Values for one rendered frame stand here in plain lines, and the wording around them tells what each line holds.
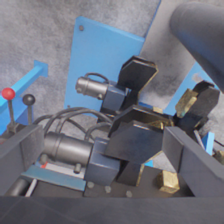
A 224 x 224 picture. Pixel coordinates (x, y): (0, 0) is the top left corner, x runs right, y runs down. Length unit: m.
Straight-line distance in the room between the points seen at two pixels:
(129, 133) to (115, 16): 1.02
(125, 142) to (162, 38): 0.88
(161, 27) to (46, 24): 0.87
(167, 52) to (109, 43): 0.42
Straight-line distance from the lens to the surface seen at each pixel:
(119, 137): 0.48
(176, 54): 1.27
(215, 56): 0.55
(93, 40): 1.27
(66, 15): 1.42
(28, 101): 0.49
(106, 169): 0.57
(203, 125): 1.17
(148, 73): 0.88
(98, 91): 0.94
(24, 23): 1.58
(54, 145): 0.61
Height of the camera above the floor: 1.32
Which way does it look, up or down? 51 degrees down
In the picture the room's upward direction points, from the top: 170 degrees counter-clockwise
